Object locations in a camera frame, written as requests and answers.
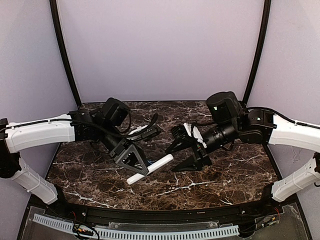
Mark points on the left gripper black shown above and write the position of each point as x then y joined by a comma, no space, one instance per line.
121,149

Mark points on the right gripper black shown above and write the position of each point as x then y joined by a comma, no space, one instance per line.
196,149

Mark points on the white red remote control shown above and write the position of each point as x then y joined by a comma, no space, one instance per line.
151,168

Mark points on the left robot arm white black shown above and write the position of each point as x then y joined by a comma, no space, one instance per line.
76,126

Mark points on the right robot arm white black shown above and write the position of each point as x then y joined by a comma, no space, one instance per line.
252,125

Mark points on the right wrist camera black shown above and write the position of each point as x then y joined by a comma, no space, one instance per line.
187,135

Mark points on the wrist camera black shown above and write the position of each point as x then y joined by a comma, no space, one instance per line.
187,135
145,135

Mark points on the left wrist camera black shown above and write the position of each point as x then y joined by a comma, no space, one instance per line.
145,135

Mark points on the left camera cable black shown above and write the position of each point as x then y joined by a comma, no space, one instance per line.
152,121

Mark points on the black front rail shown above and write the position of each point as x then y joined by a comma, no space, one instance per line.
237,214

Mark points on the right white cable duct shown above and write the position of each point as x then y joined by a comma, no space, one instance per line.
207,234

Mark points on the white cable duct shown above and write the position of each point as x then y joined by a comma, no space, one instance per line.
55,223
207,234

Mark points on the left white cable duct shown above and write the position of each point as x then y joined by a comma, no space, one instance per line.
55,223

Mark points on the right black frame post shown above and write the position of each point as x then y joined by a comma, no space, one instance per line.
258,50

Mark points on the black frame post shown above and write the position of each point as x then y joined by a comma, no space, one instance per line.
63,51
258,50

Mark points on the left black frame post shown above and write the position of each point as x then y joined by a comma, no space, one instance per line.
63,51

